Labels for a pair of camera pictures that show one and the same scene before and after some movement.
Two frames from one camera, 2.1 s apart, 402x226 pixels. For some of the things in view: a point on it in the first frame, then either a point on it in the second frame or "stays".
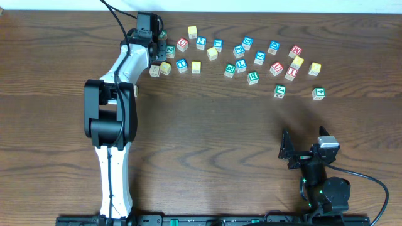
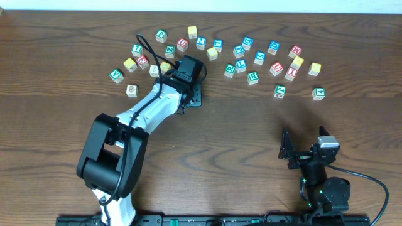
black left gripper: (162, 56) -> (198, 100)
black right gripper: (287, 149) stays
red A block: (135, 90) stays
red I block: (291, 73) stays
